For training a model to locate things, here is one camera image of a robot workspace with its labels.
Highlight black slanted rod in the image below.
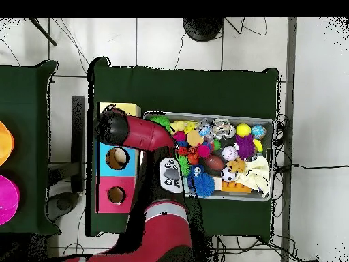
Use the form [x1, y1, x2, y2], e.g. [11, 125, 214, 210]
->
[28, 17, 58, 47]

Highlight black round stand base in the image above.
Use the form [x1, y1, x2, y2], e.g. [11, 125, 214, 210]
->
[182, 17, 224, 42]

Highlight purple spiky rubber ball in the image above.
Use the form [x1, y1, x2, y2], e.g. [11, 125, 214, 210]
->
[234, 133, 256, 160]

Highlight white baseball with red stitching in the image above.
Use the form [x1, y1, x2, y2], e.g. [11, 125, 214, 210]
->
[221, 145, 239, 162]

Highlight light blue patterned ball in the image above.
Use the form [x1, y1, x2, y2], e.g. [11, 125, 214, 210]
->
[250, 124, 267, 140]

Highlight yellow foam ball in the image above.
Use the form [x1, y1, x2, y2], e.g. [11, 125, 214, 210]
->
[235, 123, 252, 138]

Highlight dark green table cloth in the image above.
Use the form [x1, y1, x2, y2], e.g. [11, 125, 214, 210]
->
[0, 60, 62, 237]
[87, 58, 279, 242]

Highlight wooden box with three holes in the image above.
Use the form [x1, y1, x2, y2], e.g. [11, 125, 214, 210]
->
[96, 102, 142, 214]

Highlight cream waffle cloth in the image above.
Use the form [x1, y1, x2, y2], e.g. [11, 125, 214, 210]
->
[235, 155, 271, 198]

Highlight green spiky rubber ball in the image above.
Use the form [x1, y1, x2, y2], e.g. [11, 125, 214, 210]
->
[177, 154, 192, 177]
[149, 114, 172, 133]

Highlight orange plastic dish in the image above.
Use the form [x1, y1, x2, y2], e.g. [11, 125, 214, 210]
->
[0, 121, 15, 166]

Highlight black cable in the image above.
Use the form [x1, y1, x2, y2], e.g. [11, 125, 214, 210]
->
[273, 162, 349, 171]

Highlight shallow metal mesh bin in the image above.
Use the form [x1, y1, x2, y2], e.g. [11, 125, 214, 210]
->
[142, 110, 275, 203]

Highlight pink plastic bowl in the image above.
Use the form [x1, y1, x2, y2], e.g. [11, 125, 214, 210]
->
[0, 174, 21, 226]

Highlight blue spiky toy with eyes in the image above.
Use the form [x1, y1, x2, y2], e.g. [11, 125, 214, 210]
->
[187, 164, 216, 198]

